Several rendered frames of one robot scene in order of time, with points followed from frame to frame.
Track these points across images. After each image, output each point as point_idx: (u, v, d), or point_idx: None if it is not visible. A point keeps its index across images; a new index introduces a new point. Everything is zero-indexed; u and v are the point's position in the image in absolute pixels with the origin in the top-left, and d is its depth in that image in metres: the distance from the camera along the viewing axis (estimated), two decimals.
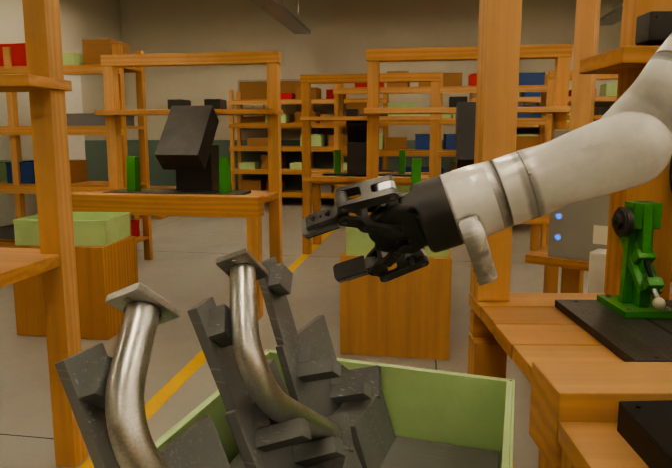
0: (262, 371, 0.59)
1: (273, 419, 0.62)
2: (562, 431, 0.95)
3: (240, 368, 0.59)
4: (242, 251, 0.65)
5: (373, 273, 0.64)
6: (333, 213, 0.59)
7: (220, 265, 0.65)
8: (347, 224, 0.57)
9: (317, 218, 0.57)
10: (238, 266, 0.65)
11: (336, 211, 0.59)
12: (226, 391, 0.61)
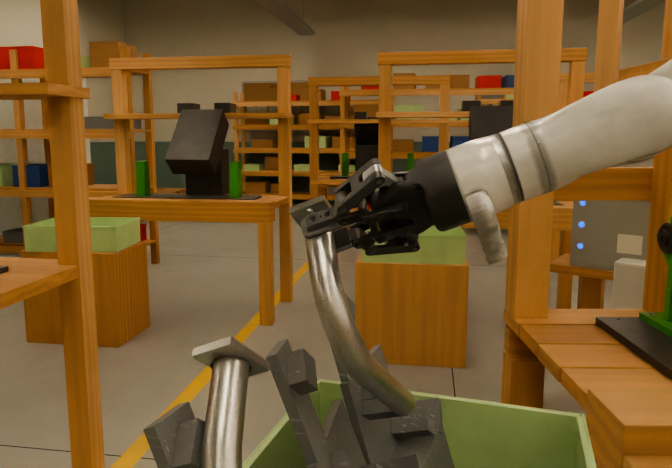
0: (349, 326, 0.54)
1: (357, 380, 0.57)
2: (629, 466, 0.91)
3: (325, 323, 0.54)
4: (318, 199, 0.59)
5: (358, 245, 0.59)
6: (333, 213, 0.59)
7: (294, 215, 0.59)
8: (349, 222, 0.57)
9: (317, 218, 0.57)
10: None
11: (336, 211, 0.59)
12: (307, 443, 0.57)
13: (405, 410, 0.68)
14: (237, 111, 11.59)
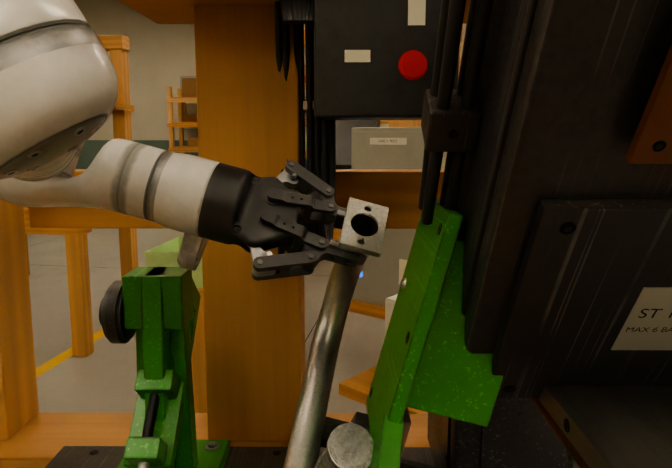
0: (326, 297, 0.64)
1: None
2: None
3: None
4: (356, 202, 0.55)
5: None
6: (340, 216, 0.56)
7: (383, 215, 0.56)
8: (322, 221, 0.58)
9: None
10: (362, 218, 0.56)
11: (337, 214, 0.56)
12: None
13: None
14: (175, 108, 10.92)
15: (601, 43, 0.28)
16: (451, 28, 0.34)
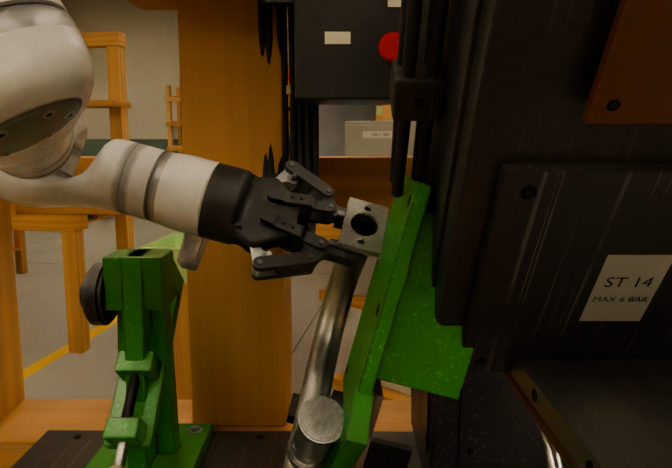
0: (326, 298, 0.64)
1: None
2: None
3: None
4: (356, 202, 0.55)
5: None
6: (340, 216, 0.56)
7: (382, 215, 0.56)
8: (322, 221, 0.58)
9: None
10: (362, 218, 0.56)
11: (337, 214, 0.56)
12: None
13: None
14: (174, 107, 10.92)
15: (553, 0, 0.28)
16: None
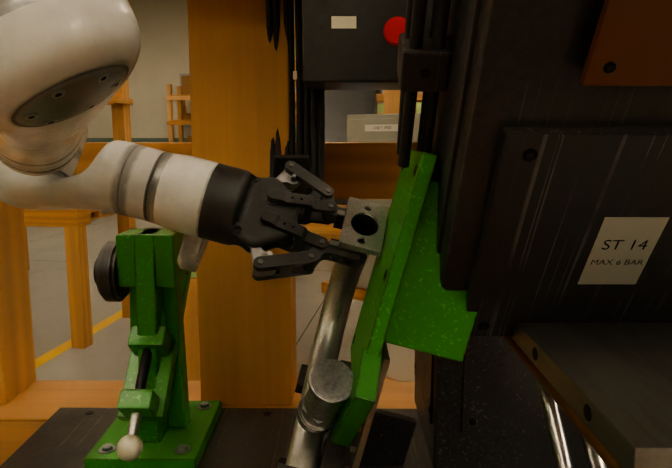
0: (327, 298, 0.63)
1: None
2: None
3: None
4: (356, 202, 0.55)
5: None
6: (340, 216, 0.56)
7: (383, 215, 0.56)
8: (322, 221, 0.58)
9: None
10: (362, 218, 0.56)
11: (337, 214, 0.56)
12: None
13: None
14: (175, 106, 10.94)
15: None
16: None
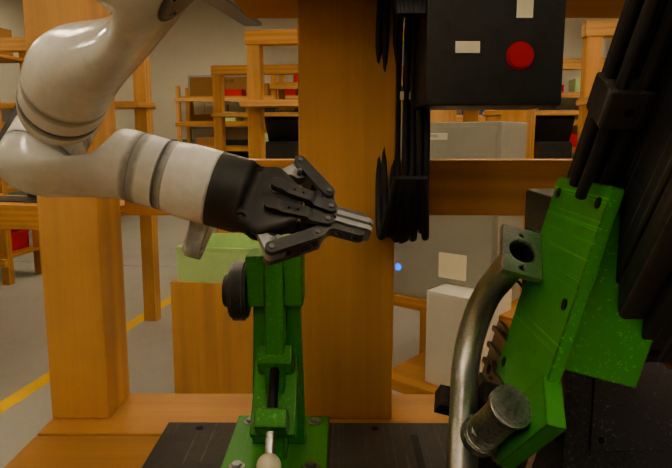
0: (462, 320, 0.65)
1: None
2: None
3: None
4: (510, 229, 0.57)
5: None
6: (340, 216, 0.56)
7: (534, 241, 0.57)
8: None
9: (353, 215, 0.58)
10: (515, 245, 0.57)
11: (337, 214, 0.56)
12: None
13: None
14: (183, 107, 10.95)
15: None
16: (647, 14, 0.38)
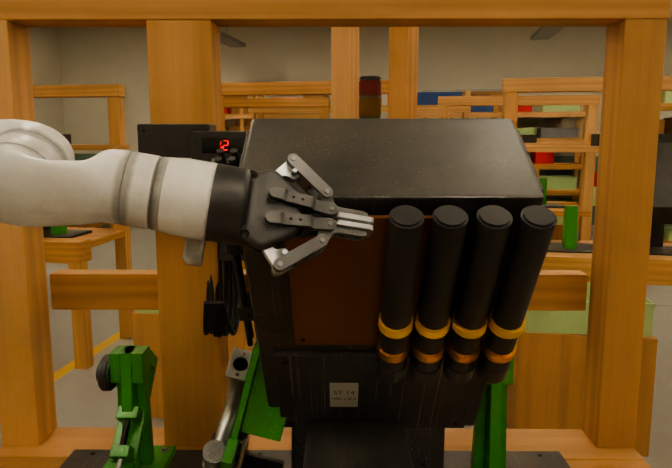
0: None
1: None
2: None
3: None
4: (237, 350, 1.04)
5: None
6: (341, 218, 0.56)
7: (252, 356, 1.04)
8: None
9: (352, 212, 0.58)
10: (241, 358, 1.04)
11: (338, 217, 0.56)
12: None
13: None
14: None
15: (273, 308, 0.78)
16: (237, 281, 0.85)
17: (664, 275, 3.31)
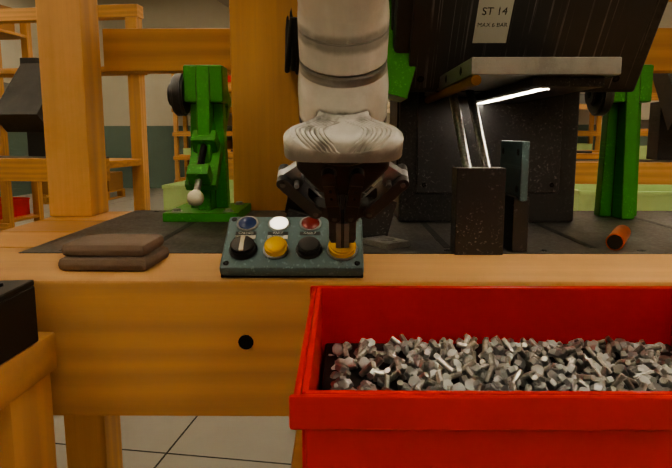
0: None
1: None
2: None
3: None
4: None
5: (348, 219, 0.56)
6: (342, 211, 0.58)
7: None
8: (336, 215, 0.56)
9: (329, 229, 0.58)
10: None
11: (341, 209, 0.58)
12: None
13: None
14: None
15: None
16: None
17: None
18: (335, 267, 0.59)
